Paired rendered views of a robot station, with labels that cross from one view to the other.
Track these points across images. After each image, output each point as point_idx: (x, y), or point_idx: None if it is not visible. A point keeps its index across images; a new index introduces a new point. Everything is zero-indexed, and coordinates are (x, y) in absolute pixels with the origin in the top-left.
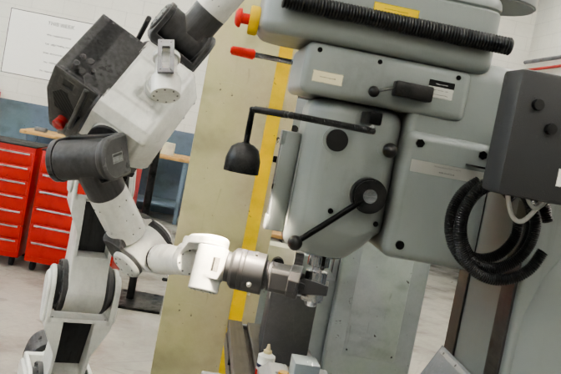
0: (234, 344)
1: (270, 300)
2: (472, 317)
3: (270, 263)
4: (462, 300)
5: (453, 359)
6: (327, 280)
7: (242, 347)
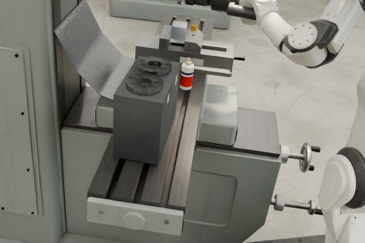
0: (192, 145)
1: (179, 73)
2: None
3: None
4: None
5: (64, 21)
6: None
7: (184, 139)
